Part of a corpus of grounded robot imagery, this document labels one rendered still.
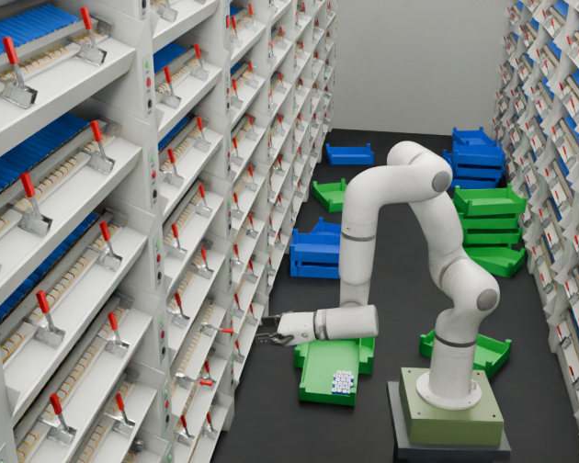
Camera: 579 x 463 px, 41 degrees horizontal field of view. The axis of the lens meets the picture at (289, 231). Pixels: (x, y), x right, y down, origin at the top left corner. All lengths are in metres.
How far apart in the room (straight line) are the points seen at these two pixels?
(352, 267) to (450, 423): 0.57
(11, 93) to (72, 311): 0.41
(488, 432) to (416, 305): 1.32
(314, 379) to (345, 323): 0.92
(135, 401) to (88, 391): 0.30
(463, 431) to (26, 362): 1.40
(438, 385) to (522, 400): 0.77
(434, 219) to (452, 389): 0.55
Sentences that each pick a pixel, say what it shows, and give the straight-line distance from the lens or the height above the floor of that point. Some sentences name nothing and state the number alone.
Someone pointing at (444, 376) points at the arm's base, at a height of 0.45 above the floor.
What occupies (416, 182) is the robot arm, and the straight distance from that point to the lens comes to 1.91.
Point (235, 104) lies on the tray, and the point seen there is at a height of 1.08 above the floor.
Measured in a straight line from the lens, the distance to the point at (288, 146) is 3.74.
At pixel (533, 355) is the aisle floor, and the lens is 3.34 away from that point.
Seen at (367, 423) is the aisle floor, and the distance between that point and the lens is 2.84.
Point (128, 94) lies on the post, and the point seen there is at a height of 1.35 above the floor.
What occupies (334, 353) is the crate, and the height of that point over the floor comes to 0.08.
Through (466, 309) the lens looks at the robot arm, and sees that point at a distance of 2.14.
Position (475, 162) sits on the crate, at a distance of 4.90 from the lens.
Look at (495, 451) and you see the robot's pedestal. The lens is 2.36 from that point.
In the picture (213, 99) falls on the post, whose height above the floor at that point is 1.16.
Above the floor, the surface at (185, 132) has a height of 1.11.
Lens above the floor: 1.74
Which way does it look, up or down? 25 degrees down
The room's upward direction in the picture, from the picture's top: 1 degrees clockwise
